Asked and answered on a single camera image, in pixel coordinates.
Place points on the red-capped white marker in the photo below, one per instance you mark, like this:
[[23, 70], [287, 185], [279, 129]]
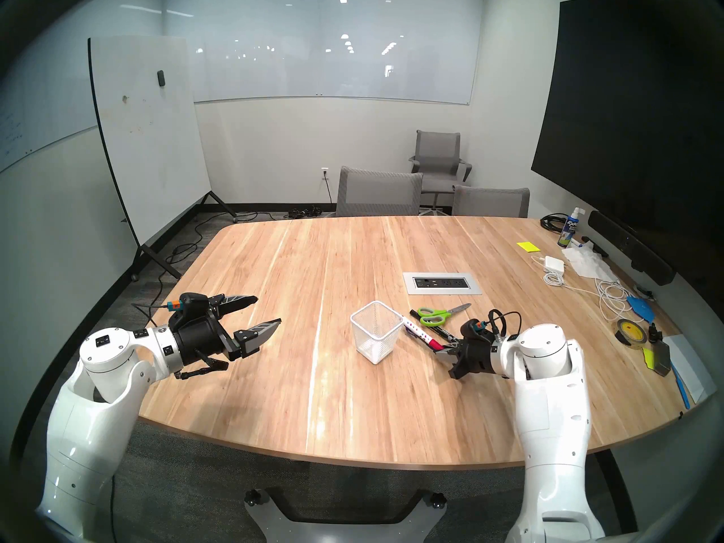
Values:
[[417, 331]]

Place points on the wall whiteboard with writing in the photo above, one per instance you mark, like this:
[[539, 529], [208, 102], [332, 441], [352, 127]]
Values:
[[31, 100]]

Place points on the grey armrest office chair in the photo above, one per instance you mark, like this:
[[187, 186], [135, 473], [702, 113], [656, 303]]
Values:
[[438, 147]]

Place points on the yellow and black tape roll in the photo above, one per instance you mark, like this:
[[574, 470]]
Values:
[[630, 331]]

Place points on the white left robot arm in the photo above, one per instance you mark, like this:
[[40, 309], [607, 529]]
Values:
[[85, 434]]

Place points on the white power adapter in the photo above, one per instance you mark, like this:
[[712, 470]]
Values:
[[555, 264]]

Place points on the white crumpled tissue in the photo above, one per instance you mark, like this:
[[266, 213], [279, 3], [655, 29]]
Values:
[[588, 263]]

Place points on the dark grey and yellow block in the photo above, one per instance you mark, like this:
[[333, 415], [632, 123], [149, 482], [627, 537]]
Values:
[[659, 360]]

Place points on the large black wall screen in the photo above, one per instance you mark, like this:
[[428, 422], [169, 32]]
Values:
[[622, 123]]

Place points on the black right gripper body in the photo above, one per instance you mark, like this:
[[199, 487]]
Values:
[[476, 355]]

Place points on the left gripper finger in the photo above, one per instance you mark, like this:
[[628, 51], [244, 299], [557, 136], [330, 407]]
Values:
[[253, 335], [237, 300]]

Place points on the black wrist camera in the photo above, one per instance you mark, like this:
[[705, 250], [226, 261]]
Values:
[[192, 302], [474, 327]]

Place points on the grey mesh-back chair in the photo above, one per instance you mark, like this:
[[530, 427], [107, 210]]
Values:
[[491, 203], [379, 192]]

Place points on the white paper sheet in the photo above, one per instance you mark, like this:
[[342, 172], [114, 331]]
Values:
[[690, 366]]

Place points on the rolling whiteboard on stand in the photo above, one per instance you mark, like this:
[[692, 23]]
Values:
[[147, 129]]

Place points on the black soundbar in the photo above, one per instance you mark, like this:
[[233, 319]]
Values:
[[628, 243]]

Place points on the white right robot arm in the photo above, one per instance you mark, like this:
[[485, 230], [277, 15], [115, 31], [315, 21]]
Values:
[[554, 434]]

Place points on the white mesh pen holder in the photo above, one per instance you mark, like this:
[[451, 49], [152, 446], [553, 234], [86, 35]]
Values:
[[367, 349]]

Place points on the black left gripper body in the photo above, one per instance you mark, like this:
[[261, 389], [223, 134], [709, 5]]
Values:
[[201, 335]]

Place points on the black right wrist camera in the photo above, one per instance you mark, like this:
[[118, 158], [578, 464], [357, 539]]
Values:
[[474, 327]]

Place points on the thin blue stick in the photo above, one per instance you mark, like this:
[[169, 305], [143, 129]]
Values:
[[680, 386]]

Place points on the small black bottle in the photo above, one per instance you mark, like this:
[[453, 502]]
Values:
[[654, 332]]

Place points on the flat blue object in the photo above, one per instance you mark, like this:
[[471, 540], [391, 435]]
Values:
[[642, 309]]

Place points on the black permanent marker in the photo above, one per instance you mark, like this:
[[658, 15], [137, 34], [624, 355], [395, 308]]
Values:
[[448, 334]]

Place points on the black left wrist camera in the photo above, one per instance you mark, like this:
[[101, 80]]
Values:
[[192, 302]]

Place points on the silver table outlet panel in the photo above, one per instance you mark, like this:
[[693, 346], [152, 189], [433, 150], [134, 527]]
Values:
[[441, 283]]

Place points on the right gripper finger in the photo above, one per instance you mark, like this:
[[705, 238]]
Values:
[[454, 341], [458, 369]]

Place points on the whiteboard cleaner spray bottle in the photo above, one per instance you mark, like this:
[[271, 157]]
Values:
[[568, 231]]

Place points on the yellow sticky note pad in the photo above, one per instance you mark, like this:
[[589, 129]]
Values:
[[528, 246]]

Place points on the plain glass wall whiteboard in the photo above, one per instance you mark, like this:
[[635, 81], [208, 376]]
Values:
[[328, 67]]

